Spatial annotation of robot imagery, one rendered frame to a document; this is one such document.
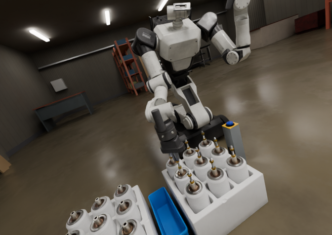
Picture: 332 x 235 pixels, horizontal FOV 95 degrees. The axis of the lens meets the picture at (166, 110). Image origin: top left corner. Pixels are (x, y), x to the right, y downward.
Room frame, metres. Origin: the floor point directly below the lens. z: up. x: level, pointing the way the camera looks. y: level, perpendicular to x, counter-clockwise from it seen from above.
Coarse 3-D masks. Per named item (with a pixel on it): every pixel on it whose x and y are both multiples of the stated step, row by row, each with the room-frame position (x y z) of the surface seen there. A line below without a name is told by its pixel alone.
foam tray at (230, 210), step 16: (256, 176) 0.55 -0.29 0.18; (176, 192) 0.62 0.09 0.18; (208, 192) 0.56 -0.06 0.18; (240, 192) 0.51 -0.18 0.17; (256, 192) 0.53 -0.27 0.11; (208, 208) 0.48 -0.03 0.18; (224, 208) 0.48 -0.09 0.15; (240, 208) 0.50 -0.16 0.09; (256, 208) 0.53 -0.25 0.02; (192, 224) 0.46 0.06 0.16; (208, 224) 0.46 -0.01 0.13; (224, 224) 0.48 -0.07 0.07
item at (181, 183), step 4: (188, 168) 0.67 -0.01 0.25; (192, 176) 0.63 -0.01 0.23; (176, 180) 0.62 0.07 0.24; (180, 180) 0.61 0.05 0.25; (184, 180) 0.61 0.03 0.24; (188, 180) 0.61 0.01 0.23; (176, 184) 0.64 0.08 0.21; (180, 184) 0.61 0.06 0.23; (184, 184) 0.61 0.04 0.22; (180, 188) 0.62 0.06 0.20; (184, 188) 0.61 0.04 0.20; (180, 192) 0.63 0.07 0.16
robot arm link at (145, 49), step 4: (136, 40) 0.95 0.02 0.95; (132, 44) 1.03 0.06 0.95; (136, 44) 0.97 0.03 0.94; (140, 44) 0.95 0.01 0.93; (144, 44) 0.94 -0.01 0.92; (136, 48) 1.00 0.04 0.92; (140, 48) 0.94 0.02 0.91; (144, 48) 0.93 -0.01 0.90; (148, 48) 0.93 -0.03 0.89; (152, 48) 0.95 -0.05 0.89; (136, 52) 1.03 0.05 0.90; (140, 52) 0.95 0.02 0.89; (144, 52) 0.93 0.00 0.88; (140, 56) 0.97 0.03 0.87
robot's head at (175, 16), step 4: (168, 8) 0.91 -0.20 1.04; (172, 8) 0.91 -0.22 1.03; (168, 12) 0.91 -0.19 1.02; (172, 12) 0.91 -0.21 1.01; (176, 12) 0.91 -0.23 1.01; (180, 12) 0.91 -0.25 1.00; (184, 12) 0.90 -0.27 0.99; (168, 16) 0.92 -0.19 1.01; (172, 16) 0.92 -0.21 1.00; (176, 16) 0.92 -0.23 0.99; (180, 16) 0.92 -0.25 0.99; (184, 16) 0.92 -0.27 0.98; (176, 20) 0.94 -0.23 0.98; (180, 20) 0.95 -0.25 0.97; (176, 24) 0.95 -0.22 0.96; (180, 24) 0.94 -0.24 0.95
